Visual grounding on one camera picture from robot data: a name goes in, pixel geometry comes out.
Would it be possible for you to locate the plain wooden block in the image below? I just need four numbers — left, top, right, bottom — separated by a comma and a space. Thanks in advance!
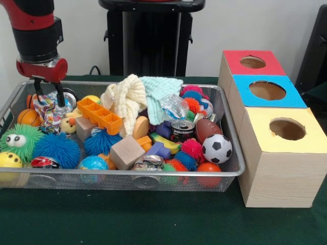
109, 135, 146, 171

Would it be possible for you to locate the orange toy brick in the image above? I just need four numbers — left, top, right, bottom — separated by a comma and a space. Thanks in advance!
76, 97, 123, 136

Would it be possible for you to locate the shallow mesh bin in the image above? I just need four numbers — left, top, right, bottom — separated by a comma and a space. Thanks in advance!
0, 80, 246, 193

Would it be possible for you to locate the dark green tablecloth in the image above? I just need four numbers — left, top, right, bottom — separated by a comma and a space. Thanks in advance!
301, 81, 327, 113
0, 74, 327, 245

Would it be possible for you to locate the black upright bar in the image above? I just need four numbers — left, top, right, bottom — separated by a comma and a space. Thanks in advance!
295, 4, 327, 93

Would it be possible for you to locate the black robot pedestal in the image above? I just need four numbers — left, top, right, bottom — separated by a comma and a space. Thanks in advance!
98, 0, 206, 77

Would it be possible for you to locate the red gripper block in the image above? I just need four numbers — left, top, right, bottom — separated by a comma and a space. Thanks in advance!
16, 57, 68, 108

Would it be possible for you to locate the black drink can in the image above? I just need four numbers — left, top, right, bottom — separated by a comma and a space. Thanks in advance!
170, 119, 196, 142

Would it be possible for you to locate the brown toy football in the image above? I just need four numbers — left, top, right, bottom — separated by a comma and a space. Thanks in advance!
196, 118, 223, 144

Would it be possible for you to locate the green spiky ball with eyes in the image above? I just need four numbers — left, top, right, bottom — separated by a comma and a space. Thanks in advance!
0, 124, 44, 163

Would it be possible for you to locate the black cable loop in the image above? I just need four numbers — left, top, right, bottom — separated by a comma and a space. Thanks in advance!
89, 65, 103, 77

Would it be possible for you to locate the clear plastic bottle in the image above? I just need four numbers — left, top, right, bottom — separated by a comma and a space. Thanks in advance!
159, 93, 190, 120

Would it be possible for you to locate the black and white soccer ball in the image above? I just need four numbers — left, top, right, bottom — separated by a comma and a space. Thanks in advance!
202, 134, 233, 164

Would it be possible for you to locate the mint green cloth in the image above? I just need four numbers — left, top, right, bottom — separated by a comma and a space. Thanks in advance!
139, 76, 184, 126

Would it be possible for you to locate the blue spiky ball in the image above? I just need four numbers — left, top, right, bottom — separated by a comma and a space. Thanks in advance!
33, 132, 81, 169
83, 127, 123, 157

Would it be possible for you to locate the wooden box with three holes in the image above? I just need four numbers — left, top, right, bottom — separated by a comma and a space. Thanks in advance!
217, 50, 327, 208

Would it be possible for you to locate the cream knitted cloth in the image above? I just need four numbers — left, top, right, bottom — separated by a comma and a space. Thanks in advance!
100, 73, 148, 137

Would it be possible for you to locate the white multicolour print cloth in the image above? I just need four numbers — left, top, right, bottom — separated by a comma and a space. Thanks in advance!
32, 90, 67, 133

